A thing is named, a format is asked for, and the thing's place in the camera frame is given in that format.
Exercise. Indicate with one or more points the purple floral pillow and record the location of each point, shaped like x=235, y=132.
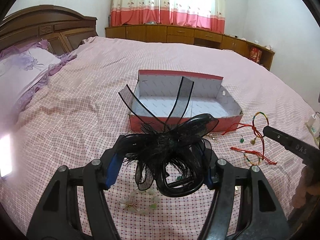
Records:
x=21, y=69

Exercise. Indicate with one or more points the brown wooden cabinet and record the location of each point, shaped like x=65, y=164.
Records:
x=172, y=34

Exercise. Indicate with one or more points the red box on cabinet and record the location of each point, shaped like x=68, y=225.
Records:
x=255, y=54

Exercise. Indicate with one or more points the pink checked bedsheet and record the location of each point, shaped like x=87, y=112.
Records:
x=79, y=114

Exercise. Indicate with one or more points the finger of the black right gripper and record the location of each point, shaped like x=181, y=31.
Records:
x=308, y=153

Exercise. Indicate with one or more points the pink and cream curtain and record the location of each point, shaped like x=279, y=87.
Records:
x=203, y=14

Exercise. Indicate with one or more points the white power strip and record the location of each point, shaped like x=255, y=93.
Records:
x=313, y=125

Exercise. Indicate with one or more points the black feather hair clip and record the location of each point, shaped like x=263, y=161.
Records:
x=174, y=158

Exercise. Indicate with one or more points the brown wooden headboard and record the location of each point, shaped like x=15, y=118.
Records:
x=63, y=28

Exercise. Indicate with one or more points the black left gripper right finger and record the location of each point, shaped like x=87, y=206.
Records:
x=260, y=213

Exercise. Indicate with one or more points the gold heart pendant earring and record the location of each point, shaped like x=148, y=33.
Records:
x=253, y=141

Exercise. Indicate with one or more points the translucent flower hair clip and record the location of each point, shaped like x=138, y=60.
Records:
x=141, y=202

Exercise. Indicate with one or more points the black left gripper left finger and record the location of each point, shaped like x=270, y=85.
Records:
x=57, y=213

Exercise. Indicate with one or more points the right hand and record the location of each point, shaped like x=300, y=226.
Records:
x=304, y=187

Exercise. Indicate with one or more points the pink cardboard box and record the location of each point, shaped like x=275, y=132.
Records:
x=185, y=99

